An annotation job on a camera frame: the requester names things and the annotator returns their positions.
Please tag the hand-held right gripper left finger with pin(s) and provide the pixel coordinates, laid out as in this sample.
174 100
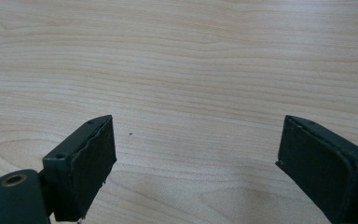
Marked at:
80 168

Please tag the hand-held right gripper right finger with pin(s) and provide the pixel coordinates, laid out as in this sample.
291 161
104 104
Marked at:
320 168

